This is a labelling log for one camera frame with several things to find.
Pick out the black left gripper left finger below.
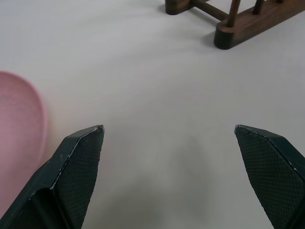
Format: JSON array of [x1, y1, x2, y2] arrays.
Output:
[[0, 124, 105, 229]]

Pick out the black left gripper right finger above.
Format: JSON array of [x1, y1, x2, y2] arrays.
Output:
[[234, 124, 305, 229]]

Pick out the dark wooden dish rack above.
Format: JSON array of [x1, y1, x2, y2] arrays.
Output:
[[165, 0, 305, 50]]

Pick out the pink plate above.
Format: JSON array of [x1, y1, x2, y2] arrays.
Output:
[[0, 71, 50, 207]]

